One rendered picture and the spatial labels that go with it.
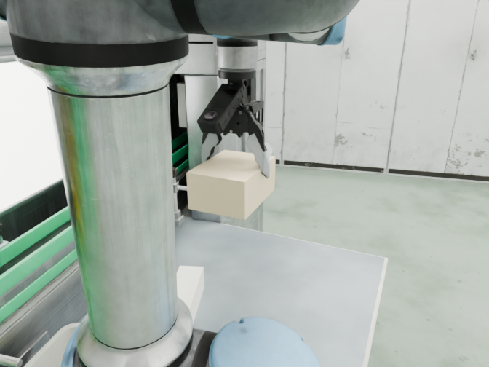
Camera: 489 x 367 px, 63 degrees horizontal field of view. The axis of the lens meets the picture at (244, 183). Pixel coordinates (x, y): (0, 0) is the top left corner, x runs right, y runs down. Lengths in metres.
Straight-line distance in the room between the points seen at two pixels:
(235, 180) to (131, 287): 0.40
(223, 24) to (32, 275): 0.74
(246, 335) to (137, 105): 0.27
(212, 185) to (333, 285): 0.50
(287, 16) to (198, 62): 1.00
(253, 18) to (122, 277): 0.22
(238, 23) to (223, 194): 0.51
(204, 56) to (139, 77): 0.98
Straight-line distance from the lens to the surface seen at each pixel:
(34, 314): 0.91
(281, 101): 4.03
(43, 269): 0.93
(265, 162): 0.76
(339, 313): 1.01
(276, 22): 0.25
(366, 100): 3.97
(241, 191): 0.71
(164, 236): 0.34
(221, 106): 0.72
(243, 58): 0.74
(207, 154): 0.81
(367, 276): 1.16
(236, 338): 0.44
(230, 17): 0.24
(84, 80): 0.27
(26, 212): 1.16
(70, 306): 0.99
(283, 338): 0.46
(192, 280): 1.00
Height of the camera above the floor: 1.38
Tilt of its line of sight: 22 degrees down
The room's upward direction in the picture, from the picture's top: straight up
